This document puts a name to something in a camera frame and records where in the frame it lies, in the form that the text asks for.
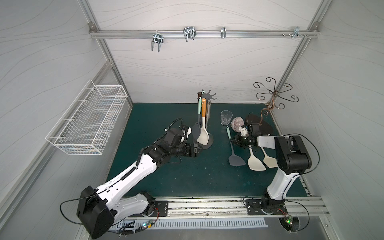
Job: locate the small metal hook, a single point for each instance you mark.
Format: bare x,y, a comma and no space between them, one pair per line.
223,32

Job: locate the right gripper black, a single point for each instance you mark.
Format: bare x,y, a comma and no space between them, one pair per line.
241,141

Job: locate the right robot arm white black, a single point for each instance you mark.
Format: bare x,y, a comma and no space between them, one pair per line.
292,158

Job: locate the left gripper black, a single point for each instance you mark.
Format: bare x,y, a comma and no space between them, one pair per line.
193,150

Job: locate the double metal hook middle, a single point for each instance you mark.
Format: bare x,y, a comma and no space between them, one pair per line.
189,33

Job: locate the steel turner metal handle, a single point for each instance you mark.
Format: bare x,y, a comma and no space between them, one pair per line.
208,109

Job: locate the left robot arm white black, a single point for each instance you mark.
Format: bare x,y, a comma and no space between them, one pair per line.
101,208

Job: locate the white wire basket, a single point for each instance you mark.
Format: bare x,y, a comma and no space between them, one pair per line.
85,127

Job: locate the grey utensil rack stand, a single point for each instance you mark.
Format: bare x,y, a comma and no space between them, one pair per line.
206,95

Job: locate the cream spoon wooden handle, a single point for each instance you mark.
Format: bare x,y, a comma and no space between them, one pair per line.
204,136

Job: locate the double metal hook left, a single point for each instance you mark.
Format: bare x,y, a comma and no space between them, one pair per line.
158,40

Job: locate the white vent strip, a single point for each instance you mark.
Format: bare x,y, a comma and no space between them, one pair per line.
179,224

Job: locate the clear drinking glass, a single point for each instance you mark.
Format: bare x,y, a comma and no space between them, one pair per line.
226,117

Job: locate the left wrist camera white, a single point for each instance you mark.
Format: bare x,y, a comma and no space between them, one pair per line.
186,132

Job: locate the double metal hook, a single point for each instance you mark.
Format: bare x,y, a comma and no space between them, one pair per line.
158,40
189,33

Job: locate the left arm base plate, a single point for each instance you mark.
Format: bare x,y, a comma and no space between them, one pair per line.
158,208

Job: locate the aluminium cross rail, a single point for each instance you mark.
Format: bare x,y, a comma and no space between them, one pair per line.
201,34

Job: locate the cream spatula wooden handle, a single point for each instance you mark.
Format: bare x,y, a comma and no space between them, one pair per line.
254,163

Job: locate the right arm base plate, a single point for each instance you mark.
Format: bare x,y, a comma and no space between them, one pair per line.
258,207

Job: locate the bronze scroll hook stand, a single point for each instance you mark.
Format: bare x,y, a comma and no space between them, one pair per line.
270,102

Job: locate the pink striped bowl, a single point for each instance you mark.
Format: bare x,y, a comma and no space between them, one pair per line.
237,123

